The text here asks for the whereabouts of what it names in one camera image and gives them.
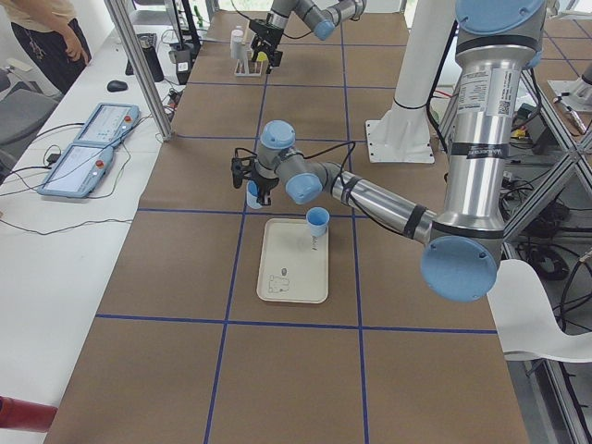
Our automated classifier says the lower teach pendant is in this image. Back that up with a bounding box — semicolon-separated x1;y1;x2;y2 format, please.
36;143;114;199

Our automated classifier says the cream serving tray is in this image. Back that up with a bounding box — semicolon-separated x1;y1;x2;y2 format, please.
256;218;329;304

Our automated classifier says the person in black clothes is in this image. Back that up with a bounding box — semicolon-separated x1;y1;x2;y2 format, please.
1;0;92;94

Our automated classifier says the white wire cup rack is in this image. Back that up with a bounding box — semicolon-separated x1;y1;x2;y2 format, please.
234;43;263;77

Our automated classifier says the black box with label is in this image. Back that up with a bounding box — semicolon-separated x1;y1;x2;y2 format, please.
168;43;192;85

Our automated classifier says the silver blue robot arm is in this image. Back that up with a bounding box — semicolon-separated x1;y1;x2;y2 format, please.
231;1;546;302
249;0;366;73

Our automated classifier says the black computer mouse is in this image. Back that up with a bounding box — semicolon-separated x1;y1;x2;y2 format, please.
106;80;129;93

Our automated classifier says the grey office chair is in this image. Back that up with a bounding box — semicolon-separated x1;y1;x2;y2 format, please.
1;58;59;166

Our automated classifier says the black cylinder bottle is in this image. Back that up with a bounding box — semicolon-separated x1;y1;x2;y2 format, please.
138;33;164;82

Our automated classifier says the light blue ikea cup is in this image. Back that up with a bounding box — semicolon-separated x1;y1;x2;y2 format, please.
305;207;330;237
246;180;263;210

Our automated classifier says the upper teach pendant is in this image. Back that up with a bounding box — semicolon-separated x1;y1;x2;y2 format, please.
74;103;140;147

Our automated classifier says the teach pendant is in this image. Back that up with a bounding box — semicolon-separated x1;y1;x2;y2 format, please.
74;103;140;147
36;143;114;199

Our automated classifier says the red fire extinguisher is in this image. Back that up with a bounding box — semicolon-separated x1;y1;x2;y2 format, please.
0;396;57;433

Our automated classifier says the white ikea cup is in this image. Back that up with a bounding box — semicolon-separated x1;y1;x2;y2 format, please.
230;41;245;60

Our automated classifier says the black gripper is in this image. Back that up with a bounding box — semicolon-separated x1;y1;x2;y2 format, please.
248;160;279;206
249;18;283;68

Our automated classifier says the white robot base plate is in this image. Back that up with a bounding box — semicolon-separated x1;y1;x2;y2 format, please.
365;119;435;164

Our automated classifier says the aluminium frame post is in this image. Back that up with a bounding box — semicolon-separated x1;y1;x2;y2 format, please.
104;0;173;142

